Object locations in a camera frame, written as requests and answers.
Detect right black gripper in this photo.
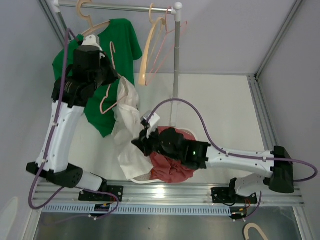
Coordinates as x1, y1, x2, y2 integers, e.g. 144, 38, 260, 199
132, 124, 181, 162

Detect beige t shirt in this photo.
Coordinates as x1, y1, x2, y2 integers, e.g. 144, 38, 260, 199
111, 77, 153, 183

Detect pink wire hanger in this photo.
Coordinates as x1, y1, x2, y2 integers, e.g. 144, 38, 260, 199
143, 13, 188, 86
99, 41, 126, 115

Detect beige wooden hanger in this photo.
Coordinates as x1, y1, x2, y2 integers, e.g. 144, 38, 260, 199
138, 3, 166, 85
75, 0, 111, 38

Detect pink t shirt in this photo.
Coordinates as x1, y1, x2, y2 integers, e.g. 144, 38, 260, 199
149, 125, 197, 184

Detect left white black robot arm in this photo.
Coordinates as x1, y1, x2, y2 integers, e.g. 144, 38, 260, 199
26, 45, 118, 201

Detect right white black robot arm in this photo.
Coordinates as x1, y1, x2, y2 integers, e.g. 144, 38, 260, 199
131, 127, 295, 203

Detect green t shirt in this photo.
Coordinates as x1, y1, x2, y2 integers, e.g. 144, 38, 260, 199
51, 18, 142, 137

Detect beige hanger on floor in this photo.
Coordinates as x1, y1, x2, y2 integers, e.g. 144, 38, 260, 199
243, 223, 270, 240

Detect white perforated plastic basket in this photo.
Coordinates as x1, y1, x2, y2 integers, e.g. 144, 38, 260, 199
129, 127, 200, 185

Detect metal clothes rack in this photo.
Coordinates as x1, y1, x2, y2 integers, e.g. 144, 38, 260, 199
51, 0, 183, 127

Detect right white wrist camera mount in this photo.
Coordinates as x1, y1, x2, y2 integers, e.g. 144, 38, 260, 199
141, 110, 161, 138

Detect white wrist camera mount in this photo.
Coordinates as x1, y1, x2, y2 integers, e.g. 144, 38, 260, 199
141, 110, 161, 138
81, 34, 103, 52

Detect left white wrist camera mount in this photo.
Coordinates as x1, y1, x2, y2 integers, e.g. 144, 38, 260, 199
81, 34, 103, 52

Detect aluminium rail frame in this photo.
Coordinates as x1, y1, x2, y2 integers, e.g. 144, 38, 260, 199
33, 181, 305, 207

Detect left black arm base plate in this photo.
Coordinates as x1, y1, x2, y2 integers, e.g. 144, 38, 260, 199
78, 184, 124, 202

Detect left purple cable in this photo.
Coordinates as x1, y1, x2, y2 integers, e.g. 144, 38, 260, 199
28, 27, 120, 221

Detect white slotted cable duct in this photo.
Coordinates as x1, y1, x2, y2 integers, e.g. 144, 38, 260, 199
42, 203, 232, 217

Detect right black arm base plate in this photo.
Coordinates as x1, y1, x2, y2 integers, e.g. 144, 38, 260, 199
211, 187, 258, 207

